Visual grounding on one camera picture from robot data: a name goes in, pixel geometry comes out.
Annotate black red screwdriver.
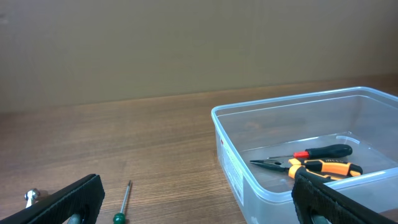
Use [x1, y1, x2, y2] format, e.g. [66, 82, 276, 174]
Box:
[270, 144, 353, 159]

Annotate small silver wrench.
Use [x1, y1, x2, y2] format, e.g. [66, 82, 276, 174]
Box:
[24, 189, 40, 208]

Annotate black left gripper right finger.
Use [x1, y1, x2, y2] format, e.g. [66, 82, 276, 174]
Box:
[292, 174, 395, 224]

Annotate clear plastic container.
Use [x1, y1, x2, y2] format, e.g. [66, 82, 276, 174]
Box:
[211, 86, 397, 223]

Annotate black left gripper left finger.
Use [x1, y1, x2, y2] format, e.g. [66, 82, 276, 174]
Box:
[1, 174, 105, 224]

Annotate green handled screwdriver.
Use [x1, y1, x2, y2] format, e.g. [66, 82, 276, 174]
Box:
[113, 180, 132, 224]

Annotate orange black needle-nose pliers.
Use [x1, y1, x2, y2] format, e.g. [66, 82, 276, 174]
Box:
[250, 159, 363, 182]

